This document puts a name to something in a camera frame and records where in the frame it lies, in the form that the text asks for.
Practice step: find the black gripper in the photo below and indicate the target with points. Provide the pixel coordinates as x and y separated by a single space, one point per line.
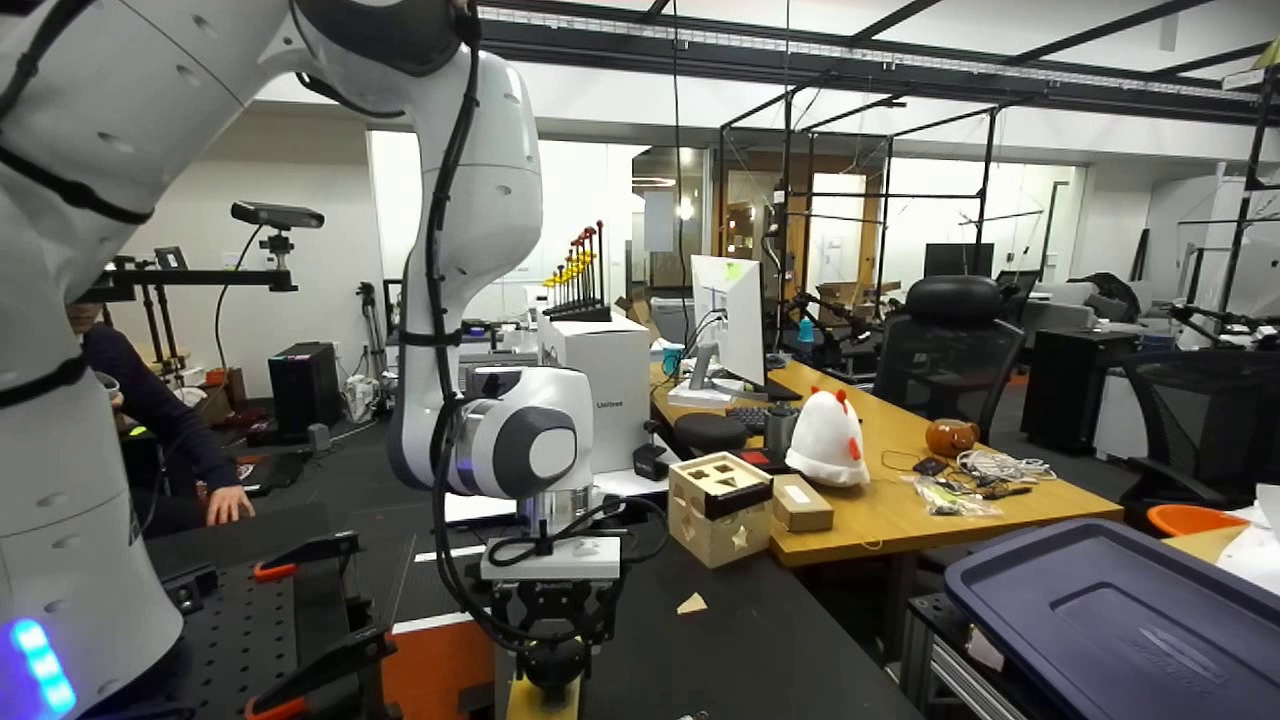
553 605

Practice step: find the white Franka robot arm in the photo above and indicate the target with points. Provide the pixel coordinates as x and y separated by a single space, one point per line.
467 200

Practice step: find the person left hand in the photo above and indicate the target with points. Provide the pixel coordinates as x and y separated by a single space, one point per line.
226 507

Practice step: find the tan triangular cardboard scrap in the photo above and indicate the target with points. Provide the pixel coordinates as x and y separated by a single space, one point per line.
689 605

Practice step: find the wooden shape sorter box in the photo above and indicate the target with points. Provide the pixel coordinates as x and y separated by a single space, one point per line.
723 515

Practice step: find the black orange clamp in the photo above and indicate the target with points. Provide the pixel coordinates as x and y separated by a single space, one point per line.
306 552
322 675

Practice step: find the black chair headrest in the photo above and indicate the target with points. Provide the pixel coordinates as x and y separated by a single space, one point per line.
712 430

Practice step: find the small tan box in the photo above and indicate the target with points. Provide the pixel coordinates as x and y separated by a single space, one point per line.
801 507

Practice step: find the dark mug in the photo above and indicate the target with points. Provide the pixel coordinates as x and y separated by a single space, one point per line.
782 435

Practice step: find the white hard hat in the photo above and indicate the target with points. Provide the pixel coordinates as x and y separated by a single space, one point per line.
825 443

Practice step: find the wooden desk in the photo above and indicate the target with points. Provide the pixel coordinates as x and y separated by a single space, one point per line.
883 515

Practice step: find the black computer tower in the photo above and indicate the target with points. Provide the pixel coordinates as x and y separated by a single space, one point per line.
306 386

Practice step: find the white monitor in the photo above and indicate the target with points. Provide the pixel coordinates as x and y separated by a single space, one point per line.
729 322

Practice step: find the yellow tool rack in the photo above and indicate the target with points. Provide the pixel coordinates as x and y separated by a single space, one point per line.
576 275

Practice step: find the orange ball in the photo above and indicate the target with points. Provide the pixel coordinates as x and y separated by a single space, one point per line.
950 439

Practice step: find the hanging lamp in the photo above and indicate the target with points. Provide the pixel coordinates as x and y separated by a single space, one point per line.
684 206

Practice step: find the clear plastic bag clutter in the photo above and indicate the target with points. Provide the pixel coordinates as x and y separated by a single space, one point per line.
982 476

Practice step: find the black office chair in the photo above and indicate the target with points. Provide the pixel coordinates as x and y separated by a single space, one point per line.
950 355

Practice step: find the navy plastic storage bin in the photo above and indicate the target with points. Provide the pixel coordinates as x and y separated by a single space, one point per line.
1107 620

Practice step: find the black monitor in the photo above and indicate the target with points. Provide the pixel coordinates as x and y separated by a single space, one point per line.
963 258

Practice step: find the orange bowl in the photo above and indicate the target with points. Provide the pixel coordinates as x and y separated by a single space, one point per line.
1188 519

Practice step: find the black camera stand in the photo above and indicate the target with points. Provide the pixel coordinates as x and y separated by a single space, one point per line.
200 277

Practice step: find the black camera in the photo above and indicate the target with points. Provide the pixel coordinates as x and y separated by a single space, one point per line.
276 214

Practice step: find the black metal ceiling frame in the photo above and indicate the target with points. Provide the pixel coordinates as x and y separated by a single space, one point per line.
801 61

